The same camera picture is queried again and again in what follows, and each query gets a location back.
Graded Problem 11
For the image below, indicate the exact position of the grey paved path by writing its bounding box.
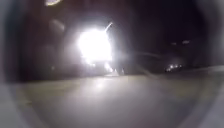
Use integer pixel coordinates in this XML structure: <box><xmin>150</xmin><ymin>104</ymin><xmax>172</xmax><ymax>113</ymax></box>
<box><xmin>13</xmin><ymin>73</ymin><xmax>221</xmax><ymax>128</ymax></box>

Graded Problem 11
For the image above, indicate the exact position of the street lamp pole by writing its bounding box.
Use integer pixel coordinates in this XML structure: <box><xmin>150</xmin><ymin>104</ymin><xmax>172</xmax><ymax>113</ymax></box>
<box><xmin>103</xmin><ymin>21</ymin><xmax>118</xmax><ymax>75</ymax></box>

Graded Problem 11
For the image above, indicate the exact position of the grass verge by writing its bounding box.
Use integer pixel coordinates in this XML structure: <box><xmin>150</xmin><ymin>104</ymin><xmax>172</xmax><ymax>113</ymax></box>
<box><xmin>146</xmin><ymin>65</ymin><xmax>224</xmax><ymax>98</ymax></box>

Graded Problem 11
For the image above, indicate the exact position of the vehicle with lights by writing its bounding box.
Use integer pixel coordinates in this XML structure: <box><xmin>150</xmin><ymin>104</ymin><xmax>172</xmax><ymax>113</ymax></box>
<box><xmin>164</xmin><ymin>63</ymin><xmax>184</xmax><ymax>74</ymax></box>

